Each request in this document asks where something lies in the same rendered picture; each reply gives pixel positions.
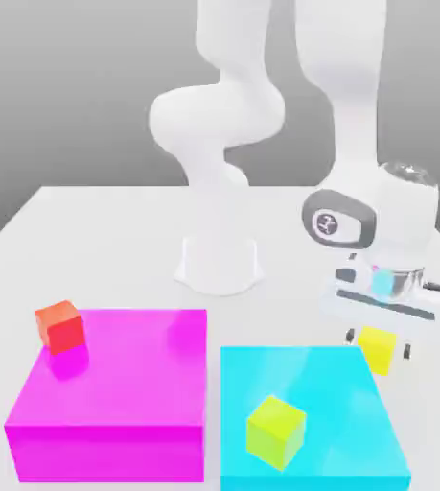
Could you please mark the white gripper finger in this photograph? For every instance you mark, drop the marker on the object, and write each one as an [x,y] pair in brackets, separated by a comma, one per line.
[350,336]
[406,351]

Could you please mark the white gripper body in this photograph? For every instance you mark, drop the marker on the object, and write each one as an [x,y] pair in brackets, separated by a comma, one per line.
[357,312]

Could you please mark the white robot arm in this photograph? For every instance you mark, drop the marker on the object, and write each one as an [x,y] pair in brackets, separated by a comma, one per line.
[219,115]

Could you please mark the small yellow cube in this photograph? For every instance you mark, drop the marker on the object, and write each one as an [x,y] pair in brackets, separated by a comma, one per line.
[376,347]

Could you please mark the small lime cube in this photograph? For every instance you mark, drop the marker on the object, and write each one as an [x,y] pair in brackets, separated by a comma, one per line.
[275,433]

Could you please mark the small red cube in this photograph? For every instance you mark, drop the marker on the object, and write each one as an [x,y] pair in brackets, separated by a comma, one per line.
[64,333]

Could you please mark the large cyan box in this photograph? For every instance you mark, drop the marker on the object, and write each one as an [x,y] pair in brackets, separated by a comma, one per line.
[338,422]

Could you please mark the large magenta box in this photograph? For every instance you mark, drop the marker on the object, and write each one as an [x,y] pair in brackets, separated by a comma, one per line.
[127,383]

